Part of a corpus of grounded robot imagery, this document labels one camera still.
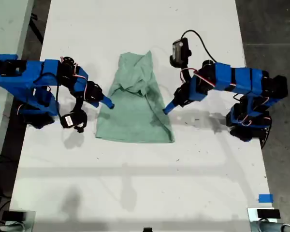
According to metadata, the pale green T-shirt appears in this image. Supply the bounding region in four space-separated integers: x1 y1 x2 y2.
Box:
94 50 176 144

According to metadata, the black metal bar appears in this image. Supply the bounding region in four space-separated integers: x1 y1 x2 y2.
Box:
29 13 44 45

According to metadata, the pale side table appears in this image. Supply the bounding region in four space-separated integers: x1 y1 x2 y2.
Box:
0 0 35 187

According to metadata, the blue tape square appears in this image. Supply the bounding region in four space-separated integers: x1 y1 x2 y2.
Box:
258 194 274 203

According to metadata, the small black box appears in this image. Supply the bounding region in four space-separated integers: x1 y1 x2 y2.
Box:
2 211 25 221
257 209 281 219

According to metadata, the camera black stalk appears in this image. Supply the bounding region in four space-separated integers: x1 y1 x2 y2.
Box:
182 61 192 83
73 93 85 113

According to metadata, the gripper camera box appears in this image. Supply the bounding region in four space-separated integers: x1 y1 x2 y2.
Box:
60 110 88 133
169 38 192 69

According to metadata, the camera black cable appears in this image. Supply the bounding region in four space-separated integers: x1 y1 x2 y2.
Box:
181 29 218 63
55 84 63 121

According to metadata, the black base cable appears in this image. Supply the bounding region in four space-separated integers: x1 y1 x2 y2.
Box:
260 125 273 149

